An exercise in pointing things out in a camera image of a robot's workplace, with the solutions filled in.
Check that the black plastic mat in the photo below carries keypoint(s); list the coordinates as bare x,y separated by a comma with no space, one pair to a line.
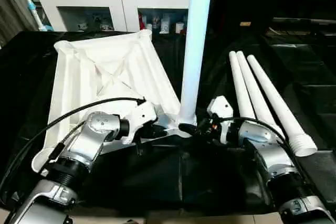
173,177

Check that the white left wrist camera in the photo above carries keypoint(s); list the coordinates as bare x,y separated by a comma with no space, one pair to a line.
137,119

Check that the black metal rail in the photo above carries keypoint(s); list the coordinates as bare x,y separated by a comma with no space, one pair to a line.
304,22

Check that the grey curtain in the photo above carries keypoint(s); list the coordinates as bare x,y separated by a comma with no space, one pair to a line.
13,3

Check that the white plastic table leg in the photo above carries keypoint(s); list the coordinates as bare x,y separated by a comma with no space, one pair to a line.
239,80
195,45
254,90
281,111

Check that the small tan tag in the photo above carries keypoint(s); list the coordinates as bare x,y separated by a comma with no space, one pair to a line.
245,23

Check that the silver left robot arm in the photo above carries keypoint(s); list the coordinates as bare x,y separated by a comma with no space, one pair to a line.
79,150

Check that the white plastic table top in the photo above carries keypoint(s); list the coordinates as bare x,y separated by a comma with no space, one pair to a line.
105,72

